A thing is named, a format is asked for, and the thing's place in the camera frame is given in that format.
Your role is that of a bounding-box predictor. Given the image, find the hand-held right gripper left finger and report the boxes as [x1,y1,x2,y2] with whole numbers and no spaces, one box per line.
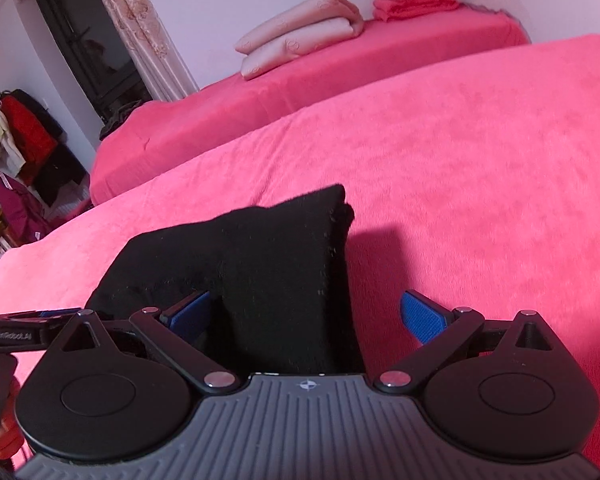
[47,290,242,394]

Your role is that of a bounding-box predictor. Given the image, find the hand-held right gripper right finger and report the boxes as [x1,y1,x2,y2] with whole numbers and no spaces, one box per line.
[374,289,556,394]

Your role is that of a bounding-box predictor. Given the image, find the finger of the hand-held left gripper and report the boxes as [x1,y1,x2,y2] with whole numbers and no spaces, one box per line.
[2,308,83,320]

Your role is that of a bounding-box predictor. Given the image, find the black knit pants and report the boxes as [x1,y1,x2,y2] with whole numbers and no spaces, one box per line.
[85,184,367,377]

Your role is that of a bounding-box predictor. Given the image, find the person's left hand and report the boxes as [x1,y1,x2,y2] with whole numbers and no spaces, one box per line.
[0,377,32,462]

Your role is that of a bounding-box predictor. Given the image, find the magenta bag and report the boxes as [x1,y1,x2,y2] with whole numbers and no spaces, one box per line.
[0,159,52,248]

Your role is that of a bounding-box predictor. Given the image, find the pink fleece bed blanket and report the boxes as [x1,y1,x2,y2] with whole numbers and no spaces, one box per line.
[0,34,600,472]

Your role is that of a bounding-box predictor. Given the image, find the red hanging garment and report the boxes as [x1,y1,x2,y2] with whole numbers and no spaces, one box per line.
[0,96,59,173]

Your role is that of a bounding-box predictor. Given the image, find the cream hanging garment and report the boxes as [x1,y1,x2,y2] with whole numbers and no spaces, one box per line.
[0,107,27,178]

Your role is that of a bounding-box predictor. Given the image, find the dark cloth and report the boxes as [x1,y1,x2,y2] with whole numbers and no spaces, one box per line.
[99,101,147,142]

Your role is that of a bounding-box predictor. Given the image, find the pink covered bed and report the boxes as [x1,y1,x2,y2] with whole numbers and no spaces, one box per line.
[89,7,529,206]

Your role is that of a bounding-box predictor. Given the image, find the dark window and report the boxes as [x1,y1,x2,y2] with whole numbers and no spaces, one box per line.
[33,0,154,122]

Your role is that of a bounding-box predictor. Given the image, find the pale pink pillow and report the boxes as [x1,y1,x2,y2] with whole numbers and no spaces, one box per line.
[241,16,365,81]
[235,0,365,55]

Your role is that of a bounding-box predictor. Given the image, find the beige patterned curtain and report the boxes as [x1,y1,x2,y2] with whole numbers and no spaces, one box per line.
[86,0,200,104]

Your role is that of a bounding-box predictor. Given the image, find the folded pink blanket stack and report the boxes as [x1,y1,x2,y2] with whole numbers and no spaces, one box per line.
[372,0,462,24]

